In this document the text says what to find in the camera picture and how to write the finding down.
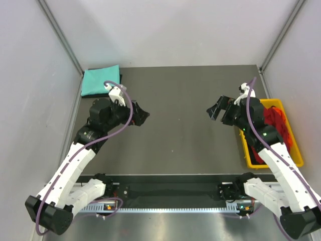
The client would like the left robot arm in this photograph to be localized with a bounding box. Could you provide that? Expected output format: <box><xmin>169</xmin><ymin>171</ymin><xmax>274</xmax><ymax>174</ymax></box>
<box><xmin>25</xmin><ymin>98</ymin><xmax>149</xmax><ymax>236</ymax></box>

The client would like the yellow plastic bin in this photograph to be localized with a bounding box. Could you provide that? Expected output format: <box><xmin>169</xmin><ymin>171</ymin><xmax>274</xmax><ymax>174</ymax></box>
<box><xmin>239</xmin><ymin>99</ymin><xmax>304</xmax><ymax>170</ymax></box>

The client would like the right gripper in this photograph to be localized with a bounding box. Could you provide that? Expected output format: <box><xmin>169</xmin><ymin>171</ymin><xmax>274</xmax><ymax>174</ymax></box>
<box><xmin>207</xmin><ymin>95</ymin><xmax>249</xmax><ymax>132</ymax></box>

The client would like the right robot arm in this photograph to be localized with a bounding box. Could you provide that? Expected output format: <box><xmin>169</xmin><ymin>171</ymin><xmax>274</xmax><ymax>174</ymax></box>
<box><xmin>206</xmin><ymin>95</ymin><xmax>320</xmax><ymax>239</ymax></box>

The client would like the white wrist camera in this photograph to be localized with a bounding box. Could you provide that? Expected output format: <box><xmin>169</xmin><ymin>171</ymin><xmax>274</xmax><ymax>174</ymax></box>
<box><xmin>104</xmin><ymin>83</ymin><xmax>126</xmax><ymax>106</ymax></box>
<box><xmin>234</xmin><ymin>83</ymin><xmax>256</xmax><ymax>105</ymax></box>

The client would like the folded teal t-shirt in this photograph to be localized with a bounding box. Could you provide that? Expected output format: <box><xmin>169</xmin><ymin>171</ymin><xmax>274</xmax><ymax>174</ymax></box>
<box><xmin>81</xmin><ymin>65</ymin><xmax>120</xmax><ymax>97</ymax></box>

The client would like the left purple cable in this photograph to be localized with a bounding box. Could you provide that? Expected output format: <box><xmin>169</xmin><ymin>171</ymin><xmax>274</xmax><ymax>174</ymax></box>
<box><xmin>35</xmin><ymin>80</ymin><xmax>133</xmax><ymax>235</ymax></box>

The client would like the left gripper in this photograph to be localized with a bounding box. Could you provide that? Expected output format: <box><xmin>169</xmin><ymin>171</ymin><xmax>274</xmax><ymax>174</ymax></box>
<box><xmin>103</xmin><ymin>98</ymin><xmax>149</xmax><ymax>132</ymax></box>

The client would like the purple cable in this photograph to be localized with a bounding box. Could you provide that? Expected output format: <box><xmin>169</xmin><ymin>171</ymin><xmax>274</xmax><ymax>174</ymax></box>
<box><xmin>245</xmin><ymin>76</ymin><xmax>321</xmax><ymax>239</ymax></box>
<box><xmin>35</xmin><ymin>80</ymin><xmax>133</xmax><ymax>235</ymax></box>

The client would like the grey slotted cable duct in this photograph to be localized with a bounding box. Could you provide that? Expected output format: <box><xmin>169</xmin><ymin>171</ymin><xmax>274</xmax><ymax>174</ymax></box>
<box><xmin>80</xmin><ymin>202</ymin><xmax>254</xmax><ymax>213</ymax></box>

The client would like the dark red t-shirt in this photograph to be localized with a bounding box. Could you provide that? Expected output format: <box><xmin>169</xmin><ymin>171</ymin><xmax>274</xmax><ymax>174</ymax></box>
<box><xmin>264</xmin><ymin>106</ymin><xmax>293</xmax><ymax>152</ymax></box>

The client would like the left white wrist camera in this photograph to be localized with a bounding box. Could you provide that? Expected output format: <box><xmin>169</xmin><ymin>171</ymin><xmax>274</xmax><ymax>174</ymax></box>
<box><xmin>104</xmin><ymin>83</ymin><xmax>126</xmax><ymax>106</ymax></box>

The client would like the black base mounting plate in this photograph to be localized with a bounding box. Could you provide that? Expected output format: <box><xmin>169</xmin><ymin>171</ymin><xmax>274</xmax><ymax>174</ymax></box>
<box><xmin>75</xmin><ymin>174</ymin><xmax>276</xmax><ymax>209</ymax></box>

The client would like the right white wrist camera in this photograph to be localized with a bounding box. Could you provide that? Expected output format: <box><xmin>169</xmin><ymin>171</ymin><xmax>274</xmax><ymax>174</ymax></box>
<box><xmin>234</xmin><ymin>83</ymin><xmax>256</xmax><ymax>105</ymax></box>

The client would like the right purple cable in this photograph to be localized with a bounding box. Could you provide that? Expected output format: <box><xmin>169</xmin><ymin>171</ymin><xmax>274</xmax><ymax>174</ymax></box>
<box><xmin>245</xmin><ymin>76</ymin><xmax>321</xmax><ymax>239</ymax></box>

